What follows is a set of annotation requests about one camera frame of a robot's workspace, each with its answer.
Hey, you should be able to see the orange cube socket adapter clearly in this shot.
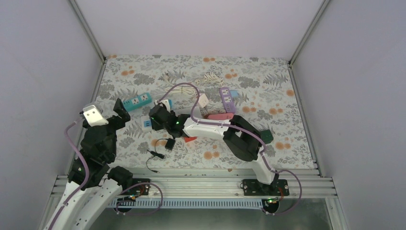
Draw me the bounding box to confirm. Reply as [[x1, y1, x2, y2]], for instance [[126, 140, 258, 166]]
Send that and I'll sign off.
[[183, 137, 197, 143]]

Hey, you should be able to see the white tiger cube socket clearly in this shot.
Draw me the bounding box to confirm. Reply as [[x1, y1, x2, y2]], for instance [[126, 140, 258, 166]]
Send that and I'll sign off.
[[197, 93, 210, 108]]

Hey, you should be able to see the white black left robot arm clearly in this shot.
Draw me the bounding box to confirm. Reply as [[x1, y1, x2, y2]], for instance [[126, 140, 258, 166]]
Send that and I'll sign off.
[[44, 98, 134, 230]]

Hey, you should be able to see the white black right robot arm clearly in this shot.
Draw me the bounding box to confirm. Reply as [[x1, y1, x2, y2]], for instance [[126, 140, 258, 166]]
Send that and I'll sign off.
[[148, 105, 278, 195]]

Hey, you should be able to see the teal power strip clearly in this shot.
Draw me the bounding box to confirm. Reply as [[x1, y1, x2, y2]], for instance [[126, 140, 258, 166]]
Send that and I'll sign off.
[[123, 92, 152, 112]]

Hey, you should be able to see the white long power strip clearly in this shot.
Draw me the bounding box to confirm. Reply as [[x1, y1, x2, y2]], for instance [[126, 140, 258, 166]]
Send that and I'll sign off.
[[174, 106, 202, 118]]

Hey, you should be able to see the pink power strip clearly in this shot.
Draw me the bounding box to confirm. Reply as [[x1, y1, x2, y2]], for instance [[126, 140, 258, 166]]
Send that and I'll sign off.
[[207, 113, 234, 120]]

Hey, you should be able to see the floral patterned table mat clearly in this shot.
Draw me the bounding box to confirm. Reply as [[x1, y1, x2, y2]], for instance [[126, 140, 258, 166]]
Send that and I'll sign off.
[[96, 55, 314, 169]]

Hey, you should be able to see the purple power strip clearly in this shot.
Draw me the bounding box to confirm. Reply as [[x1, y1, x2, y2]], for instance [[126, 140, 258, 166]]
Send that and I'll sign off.
[[219, 87, 236, 114]]

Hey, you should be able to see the dark green cube socket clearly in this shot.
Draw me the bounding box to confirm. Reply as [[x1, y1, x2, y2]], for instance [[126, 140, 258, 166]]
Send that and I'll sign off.
[[260, 129, 274, 144]]

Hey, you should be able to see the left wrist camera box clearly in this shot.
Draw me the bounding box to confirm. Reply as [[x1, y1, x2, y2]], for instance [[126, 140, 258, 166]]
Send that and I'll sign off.
[[82, 104, 108, 127]]

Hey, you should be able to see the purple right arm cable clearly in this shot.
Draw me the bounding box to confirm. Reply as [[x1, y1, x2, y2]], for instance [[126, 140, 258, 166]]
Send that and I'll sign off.
[[158, 82, 303, 217]]

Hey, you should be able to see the black small charger with cable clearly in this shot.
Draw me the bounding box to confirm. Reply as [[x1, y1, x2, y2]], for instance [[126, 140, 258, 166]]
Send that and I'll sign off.
[[146, 138, 176, 173]]

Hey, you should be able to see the white coiled power cable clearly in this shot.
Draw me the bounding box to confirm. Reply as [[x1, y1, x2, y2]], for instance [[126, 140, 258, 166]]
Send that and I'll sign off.
[[157, 72, 199, 100]]

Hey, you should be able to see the white braided cable bundle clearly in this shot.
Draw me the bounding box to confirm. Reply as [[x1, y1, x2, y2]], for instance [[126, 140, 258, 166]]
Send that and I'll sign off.
[[194, 71, 225, 86]]

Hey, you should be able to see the aluminium corner frame rail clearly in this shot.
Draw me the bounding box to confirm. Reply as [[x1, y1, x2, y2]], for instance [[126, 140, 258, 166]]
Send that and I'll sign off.
[[68, 0, 106, 63]]

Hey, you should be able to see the aluminium front rail base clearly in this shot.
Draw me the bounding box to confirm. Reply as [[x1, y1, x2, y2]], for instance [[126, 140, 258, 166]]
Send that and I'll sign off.
[[130, 168, 338, 201]]

